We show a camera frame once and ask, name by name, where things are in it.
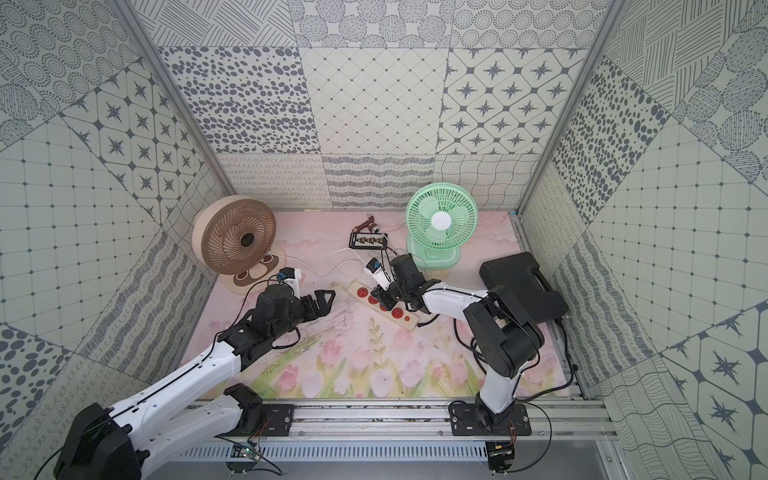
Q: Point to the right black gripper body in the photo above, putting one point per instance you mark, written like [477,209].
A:
[401,291]

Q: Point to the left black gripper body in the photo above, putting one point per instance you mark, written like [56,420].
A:
[312,305]

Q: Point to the cream red power strip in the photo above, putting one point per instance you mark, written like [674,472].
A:
[398,315]

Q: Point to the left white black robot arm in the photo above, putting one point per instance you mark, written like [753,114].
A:
[134,437]

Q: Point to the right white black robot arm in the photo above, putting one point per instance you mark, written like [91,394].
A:
[507,338]

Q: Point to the green desk fan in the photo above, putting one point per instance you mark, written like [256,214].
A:
[440,218]

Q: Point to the pink brown desk fan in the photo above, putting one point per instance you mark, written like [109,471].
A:
[235,238]

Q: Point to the black charging board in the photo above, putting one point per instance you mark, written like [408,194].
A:
[368,241]

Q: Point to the black plastic case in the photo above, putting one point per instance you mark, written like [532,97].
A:
[522,274]

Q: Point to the left green circuit board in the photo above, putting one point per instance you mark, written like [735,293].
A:
[241,459]

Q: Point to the right black controller box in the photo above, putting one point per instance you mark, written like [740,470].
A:
[500,456]

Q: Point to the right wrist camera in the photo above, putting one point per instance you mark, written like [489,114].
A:
[378,272]

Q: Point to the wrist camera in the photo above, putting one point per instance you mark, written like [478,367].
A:
[378,272]
[291,277]

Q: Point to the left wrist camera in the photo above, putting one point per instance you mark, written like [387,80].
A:
[291,277]

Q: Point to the aluminium mounting rail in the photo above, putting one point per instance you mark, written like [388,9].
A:
[431,419]

